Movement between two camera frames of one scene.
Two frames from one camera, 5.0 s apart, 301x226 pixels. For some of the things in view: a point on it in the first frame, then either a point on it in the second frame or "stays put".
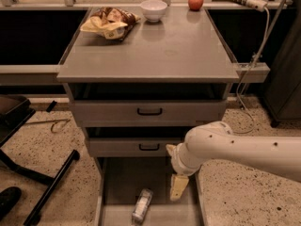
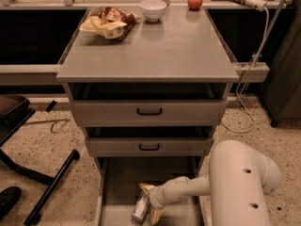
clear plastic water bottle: x=142 y=206 stays put
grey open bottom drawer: x=119 y=179 stays put
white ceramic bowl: x=153 y=9 stays put
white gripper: x=178 y=161 → x=159 y=194
